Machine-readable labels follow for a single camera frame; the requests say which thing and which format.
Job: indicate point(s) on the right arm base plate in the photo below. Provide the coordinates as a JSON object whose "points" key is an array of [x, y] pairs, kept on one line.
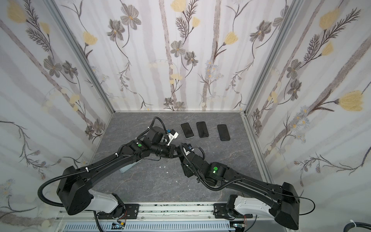
{"points": [[225, 211]]}

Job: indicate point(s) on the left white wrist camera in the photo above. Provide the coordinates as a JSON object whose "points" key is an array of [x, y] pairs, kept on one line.
{"points": [[172, 134]]}

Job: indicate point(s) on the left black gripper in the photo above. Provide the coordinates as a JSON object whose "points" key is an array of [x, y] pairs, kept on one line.
{"points": [[172, 151]]}

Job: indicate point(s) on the black phone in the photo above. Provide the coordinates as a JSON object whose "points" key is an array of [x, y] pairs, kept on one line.
{"points": [[187, 130]]}

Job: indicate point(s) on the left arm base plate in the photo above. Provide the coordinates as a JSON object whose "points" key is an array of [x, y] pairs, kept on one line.
{"points": [[125, 211]]}

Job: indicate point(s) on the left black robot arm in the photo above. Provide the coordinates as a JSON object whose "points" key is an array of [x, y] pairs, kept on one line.
{"points": [[75, 184]]}

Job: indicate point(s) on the white perforated cable duct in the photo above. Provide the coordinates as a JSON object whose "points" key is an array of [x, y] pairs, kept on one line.
{"points": [[156, 226]]}

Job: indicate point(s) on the translucent green case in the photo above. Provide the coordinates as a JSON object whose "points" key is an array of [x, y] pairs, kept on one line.
{"points": [[127, 167]]}

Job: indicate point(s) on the aluminium mounting rail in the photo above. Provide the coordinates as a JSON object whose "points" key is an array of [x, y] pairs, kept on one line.
{"points": [[199, 211]]}

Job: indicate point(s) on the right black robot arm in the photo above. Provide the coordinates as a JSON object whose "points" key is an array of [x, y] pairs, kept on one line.
{"points": [[283, 200]]}

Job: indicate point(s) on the black phone case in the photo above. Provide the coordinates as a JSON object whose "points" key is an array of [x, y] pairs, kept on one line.
{"points": [[202, 129], [223, 132]]}

